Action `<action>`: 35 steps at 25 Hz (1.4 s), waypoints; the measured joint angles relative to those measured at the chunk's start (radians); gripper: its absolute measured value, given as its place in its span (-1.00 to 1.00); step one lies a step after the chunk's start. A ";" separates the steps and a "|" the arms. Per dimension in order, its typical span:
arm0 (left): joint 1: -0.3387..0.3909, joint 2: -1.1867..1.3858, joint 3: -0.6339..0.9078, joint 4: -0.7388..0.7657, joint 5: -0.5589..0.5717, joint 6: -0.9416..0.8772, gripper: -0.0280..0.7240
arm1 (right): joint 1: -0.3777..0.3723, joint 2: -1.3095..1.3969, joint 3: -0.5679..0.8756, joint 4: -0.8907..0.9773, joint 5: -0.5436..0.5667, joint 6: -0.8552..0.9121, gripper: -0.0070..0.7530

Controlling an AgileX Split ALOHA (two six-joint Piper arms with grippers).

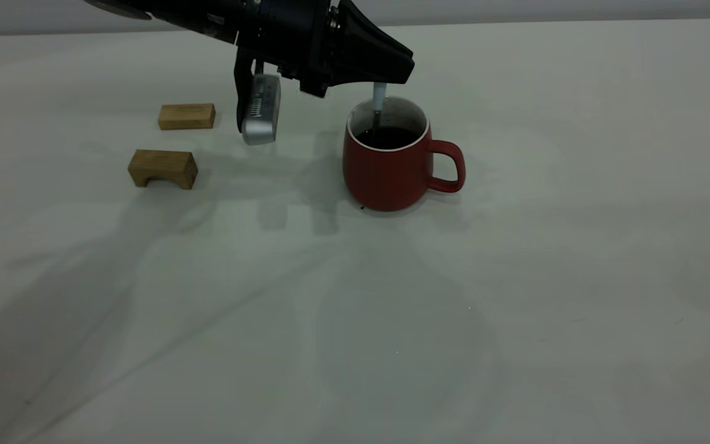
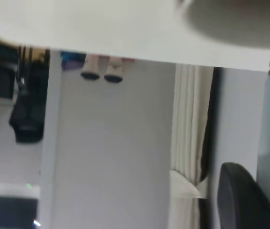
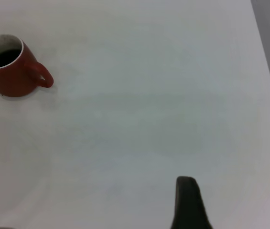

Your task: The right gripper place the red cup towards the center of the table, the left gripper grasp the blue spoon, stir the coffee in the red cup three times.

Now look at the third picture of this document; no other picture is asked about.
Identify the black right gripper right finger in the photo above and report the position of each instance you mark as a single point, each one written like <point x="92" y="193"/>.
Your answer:
<point x="189" y="210"/>

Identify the red ceramic mug with coffee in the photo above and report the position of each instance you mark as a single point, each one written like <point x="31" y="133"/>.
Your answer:
<point x="10" y="78"/>

